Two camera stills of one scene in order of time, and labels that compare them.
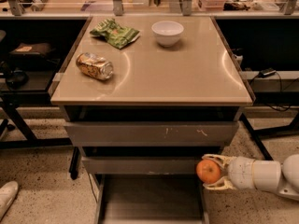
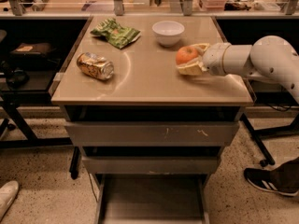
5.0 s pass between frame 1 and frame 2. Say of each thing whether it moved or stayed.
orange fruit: moved
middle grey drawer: stayed
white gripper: moved
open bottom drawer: stayed
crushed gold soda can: stayed
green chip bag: stayed
